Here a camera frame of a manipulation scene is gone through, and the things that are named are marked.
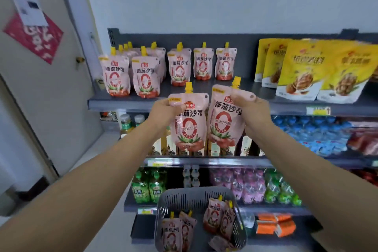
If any person's right hand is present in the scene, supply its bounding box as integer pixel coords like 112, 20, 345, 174
230, 94, 274, 139

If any pile of pink candy packets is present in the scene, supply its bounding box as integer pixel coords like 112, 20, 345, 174
209, 168, 266, 204

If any person's right forearm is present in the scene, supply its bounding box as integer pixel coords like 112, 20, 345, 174
251, 126, 378, 252

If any person's left forearm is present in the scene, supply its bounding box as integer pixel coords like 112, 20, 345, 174
0, 119, 166, 252

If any black door stop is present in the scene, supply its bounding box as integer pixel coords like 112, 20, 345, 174
16, 176, 50, 203

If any dark grey metal shelf unit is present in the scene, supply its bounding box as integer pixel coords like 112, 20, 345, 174
87, 28, 378, 245

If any pink sauce pouch yellow cap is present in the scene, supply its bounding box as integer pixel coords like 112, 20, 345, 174
208, 235, 237, 252
206, 76, 256, 149
168, 82, 210, 153
220, 200, 237, 241
161, 212, 184, 252
203, 195, 227, 233
179, 210, 198, 251

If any orange snack packet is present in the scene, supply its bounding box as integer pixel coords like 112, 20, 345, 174
255, 220, 278, 235
275, 219, 296, 238

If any person's left hand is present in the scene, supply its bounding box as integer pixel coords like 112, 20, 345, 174
147, 98, 187, 132

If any beige door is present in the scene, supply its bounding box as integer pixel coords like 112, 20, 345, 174
0, 0, 103, 177

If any green drink bottle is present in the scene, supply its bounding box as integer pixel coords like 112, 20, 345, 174
148, 170, 166, 204
131, 170, 151, 204

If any group of small white bottles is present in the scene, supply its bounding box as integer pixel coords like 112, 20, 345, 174
182, 165, 202, 188

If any red paper poster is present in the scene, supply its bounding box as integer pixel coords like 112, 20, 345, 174
3, 12, 64, 65

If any row of pink spouted pouches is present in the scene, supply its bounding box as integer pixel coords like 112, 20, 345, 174
98, 41, 238, 99

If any white paper notice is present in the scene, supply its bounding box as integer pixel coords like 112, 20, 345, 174
3, 0, 49, 27

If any pile of red packets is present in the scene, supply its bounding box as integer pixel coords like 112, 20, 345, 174
347, 122, 378, 156

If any pile of blue packets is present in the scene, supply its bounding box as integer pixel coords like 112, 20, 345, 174
271, 115, 352, 156

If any pile of green candy packets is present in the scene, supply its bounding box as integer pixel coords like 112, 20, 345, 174
264, 169, 302, 206

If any yellow nut snack bag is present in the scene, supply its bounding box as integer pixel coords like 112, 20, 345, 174
261, 39, 293, 89
275, 39, 335, 101
254, 38, 273, 83
317, 42, 378, 104

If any grey plastic shopping basket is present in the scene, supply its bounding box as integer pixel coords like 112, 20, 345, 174
154, 186, 247, 252

